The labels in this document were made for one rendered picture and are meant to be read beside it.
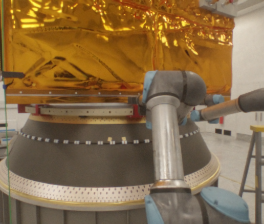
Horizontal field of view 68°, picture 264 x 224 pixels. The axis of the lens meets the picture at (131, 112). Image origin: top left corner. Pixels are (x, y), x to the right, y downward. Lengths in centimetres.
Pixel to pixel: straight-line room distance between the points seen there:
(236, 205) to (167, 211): 17
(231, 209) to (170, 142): 22
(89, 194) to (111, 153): 28
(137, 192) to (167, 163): 75
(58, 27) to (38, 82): 34
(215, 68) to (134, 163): 116
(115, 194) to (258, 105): 91
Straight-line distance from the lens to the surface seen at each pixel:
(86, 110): 139
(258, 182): 214
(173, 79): 68
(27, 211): 161
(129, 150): 134
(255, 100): 108
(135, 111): 136
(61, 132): 149
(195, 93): 71
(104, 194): 129
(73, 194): 133
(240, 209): 58
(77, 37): 131
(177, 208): 55
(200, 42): 188
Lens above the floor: 178
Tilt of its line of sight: 4 degrees down
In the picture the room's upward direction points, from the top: straight up
